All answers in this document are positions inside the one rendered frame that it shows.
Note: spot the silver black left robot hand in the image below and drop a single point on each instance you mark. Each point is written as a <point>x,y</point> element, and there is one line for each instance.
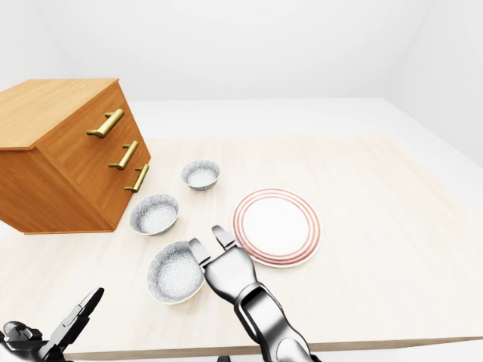
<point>60,333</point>

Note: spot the small dark block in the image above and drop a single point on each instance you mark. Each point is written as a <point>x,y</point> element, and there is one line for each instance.
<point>223,358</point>

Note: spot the large wooden drawer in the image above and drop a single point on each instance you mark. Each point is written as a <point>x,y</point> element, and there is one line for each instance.
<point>71,145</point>

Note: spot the medium wooden drawer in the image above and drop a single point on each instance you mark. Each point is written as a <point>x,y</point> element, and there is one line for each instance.
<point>99,177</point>

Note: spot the white plate with red rings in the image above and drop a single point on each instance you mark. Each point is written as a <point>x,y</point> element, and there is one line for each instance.
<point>277,226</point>

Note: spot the small wooden drawer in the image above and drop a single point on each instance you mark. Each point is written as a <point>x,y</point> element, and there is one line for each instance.
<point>117,203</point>

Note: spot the medium patterned bowl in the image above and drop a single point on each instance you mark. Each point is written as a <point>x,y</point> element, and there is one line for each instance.
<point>154,215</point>

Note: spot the small patterned bowl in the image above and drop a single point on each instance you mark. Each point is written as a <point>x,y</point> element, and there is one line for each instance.
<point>200,175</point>

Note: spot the large patterned bowl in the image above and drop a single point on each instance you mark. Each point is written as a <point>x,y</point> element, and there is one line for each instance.
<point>173,275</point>

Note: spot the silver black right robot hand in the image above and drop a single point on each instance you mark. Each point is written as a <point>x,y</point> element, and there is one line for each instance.
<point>230,271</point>

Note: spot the wooden cabinet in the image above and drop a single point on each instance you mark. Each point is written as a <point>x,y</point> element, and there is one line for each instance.
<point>34,113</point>

